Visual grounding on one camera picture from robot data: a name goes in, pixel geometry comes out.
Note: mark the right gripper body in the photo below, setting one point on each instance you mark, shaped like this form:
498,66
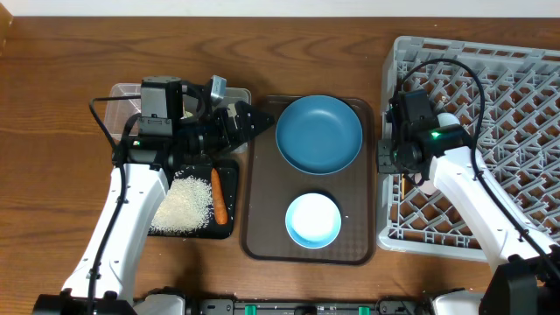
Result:
399,160

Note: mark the light blue cup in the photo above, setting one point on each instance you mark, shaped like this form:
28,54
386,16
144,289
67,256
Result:
447,119

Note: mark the dark blue plate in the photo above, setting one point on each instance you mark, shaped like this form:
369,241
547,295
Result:
319,134

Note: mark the light blue rice bowl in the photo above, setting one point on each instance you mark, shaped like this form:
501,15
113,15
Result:
313,220

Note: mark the white rice pile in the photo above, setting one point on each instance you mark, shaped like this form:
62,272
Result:
185,208

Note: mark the orange carrot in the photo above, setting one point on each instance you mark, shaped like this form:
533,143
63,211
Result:
219,206

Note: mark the clear plastic bin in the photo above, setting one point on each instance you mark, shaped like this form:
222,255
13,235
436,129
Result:
123,107

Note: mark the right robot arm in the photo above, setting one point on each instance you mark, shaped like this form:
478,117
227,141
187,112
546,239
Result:
524,261

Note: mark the grey dishwasher rack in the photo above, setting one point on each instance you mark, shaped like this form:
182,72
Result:
510,94

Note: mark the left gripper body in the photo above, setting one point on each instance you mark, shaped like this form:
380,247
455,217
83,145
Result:
204,134

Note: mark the brown serving tray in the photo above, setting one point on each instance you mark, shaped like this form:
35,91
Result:
273,184

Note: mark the black plastic tray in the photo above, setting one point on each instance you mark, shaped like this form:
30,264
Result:
228,171

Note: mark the pink cup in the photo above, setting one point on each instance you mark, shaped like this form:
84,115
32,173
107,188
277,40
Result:
428,188

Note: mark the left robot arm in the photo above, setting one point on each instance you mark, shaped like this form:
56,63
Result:
103,281

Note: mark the wooden chopstick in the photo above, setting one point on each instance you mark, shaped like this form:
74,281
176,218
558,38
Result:
403,187

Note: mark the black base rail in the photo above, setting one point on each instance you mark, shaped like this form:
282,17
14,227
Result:
306,307

